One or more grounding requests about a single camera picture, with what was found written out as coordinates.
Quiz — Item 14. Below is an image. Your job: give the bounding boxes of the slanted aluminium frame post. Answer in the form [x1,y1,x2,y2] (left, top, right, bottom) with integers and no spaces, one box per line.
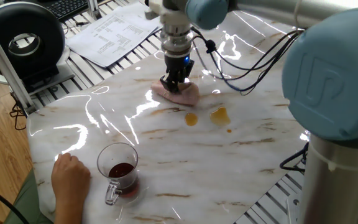
[0,12,37,114]

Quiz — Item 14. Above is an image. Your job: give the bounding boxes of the grey flat base plate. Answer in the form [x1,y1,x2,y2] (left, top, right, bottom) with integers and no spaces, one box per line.
[26,63,76,96]

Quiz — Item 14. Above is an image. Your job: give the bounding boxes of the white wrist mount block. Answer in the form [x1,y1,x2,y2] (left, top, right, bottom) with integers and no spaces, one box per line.
[144,0,188,32]

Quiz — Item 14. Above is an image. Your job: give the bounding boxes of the long black floor cable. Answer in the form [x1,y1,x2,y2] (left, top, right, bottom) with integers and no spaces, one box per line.
[0,177,30,224]

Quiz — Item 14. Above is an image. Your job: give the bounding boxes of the printed white paper sheet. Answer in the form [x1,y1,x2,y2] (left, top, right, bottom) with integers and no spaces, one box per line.
[110,2,164,34]
[65,14,162,68]

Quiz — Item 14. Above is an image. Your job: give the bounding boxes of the person's bare hand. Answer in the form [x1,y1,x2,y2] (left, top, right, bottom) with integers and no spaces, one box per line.
[51,152,92,202]

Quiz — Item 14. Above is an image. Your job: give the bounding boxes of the black cable clip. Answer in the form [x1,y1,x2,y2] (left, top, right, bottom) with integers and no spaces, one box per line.
[205,39,217,54]

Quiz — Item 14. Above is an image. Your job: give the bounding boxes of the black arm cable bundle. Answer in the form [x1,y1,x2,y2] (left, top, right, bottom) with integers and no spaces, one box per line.
[191,26,306,96]

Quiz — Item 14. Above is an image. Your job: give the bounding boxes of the black computer keyboard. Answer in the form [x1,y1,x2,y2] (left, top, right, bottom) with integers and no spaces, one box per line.
[44,0,105,23]

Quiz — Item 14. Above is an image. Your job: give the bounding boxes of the round brown tea puddle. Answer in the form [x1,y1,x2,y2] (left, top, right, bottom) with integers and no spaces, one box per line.
[185,112,199,127]

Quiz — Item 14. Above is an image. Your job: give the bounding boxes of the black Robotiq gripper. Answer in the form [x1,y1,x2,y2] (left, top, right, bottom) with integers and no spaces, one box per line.
[160,55,195,93]

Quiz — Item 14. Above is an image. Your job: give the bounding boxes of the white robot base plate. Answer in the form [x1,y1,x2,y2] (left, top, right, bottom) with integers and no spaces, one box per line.
[286,197,301,224]

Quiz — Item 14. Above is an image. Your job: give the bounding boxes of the tangled black floor cable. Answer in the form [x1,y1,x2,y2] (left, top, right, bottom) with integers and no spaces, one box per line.
[9,93,27,131]

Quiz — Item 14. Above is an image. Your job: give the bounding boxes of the pink fluffy cloth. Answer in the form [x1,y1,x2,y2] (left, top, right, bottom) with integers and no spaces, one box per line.
[150,79,201,107]

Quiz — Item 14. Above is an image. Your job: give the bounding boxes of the small upright metal stand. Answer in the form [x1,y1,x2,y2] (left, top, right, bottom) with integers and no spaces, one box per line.
[87,0,103,21]

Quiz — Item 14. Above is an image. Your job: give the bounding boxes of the large brown tea puddle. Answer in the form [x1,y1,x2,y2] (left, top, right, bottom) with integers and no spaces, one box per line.
[209,106,231,127]

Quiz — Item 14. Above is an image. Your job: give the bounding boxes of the person's bare forearm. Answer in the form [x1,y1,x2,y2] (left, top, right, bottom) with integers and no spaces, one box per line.
[53,198,85,224]

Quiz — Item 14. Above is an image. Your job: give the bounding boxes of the clear glass mug with tea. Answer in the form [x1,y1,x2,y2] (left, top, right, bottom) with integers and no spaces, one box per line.
[96,142,140,206]

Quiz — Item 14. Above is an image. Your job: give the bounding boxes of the marble pattern vinyl sheet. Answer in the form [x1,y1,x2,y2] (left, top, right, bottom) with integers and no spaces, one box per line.
[26,11,310,224]

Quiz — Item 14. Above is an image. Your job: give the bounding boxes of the black cable with metal plug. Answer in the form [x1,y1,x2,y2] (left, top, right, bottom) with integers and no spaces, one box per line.
[280,141,310,174]

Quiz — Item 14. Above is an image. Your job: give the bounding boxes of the green trousers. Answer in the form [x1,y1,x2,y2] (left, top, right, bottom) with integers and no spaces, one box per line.
[0,169,54,224]

